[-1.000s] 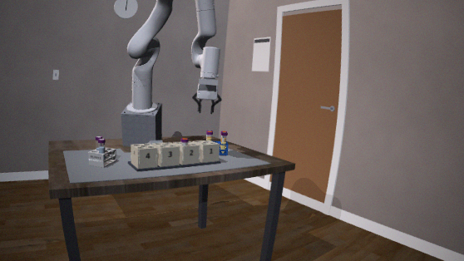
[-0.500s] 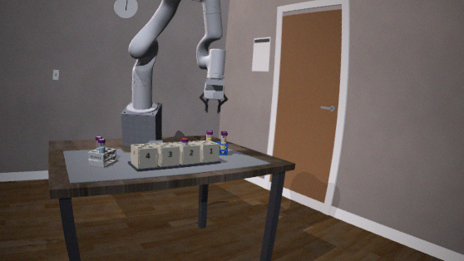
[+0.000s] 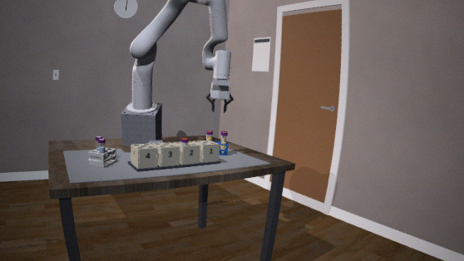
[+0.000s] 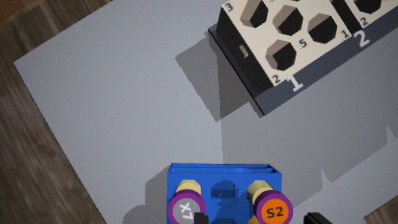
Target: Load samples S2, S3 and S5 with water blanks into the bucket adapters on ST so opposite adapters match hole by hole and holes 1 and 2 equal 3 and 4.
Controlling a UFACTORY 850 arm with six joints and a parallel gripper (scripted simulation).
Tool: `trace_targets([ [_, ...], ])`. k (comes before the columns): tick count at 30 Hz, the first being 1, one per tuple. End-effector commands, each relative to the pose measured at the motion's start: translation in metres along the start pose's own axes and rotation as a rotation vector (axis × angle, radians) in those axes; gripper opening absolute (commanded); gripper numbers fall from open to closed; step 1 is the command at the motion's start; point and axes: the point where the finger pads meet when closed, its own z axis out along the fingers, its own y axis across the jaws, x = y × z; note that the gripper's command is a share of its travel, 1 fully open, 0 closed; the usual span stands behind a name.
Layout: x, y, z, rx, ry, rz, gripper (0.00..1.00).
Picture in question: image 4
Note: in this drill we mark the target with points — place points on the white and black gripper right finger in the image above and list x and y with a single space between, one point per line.
315 218

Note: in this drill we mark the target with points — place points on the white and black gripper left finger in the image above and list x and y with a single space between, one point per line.
200 218

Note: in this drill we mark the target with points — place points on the white bucket adapter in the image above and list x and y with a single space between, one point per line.
355 19

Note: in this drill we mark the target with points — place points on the blue tube rack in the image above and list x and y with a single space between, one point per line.
232 204

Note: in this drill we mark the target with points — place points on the grey bench mat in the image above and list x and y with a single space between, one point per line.
140 84

